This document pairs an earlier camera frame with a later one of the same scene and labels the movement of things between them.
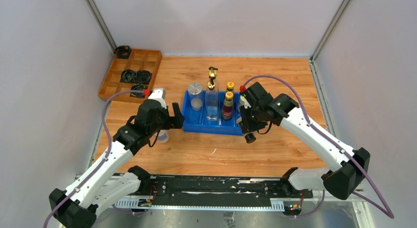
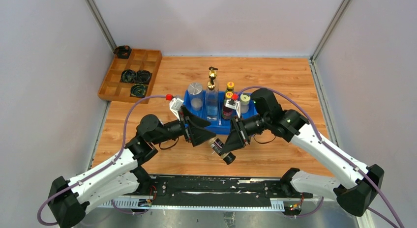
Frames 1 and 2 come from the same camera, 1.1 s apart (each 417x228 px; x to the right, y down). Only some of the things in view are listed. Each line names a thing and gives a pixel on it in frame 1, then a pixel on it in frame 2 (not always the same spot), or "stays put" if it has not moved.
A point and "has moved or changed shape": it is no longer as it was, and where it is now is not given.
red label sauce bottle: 230,87 stays put
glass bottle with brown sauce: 212,75 stays put
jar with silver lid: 195,96 stays put
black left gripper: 177,120 -> 197,136
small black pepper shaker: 250,137 has moved or changed shape
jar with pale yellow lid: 243,101 stays put
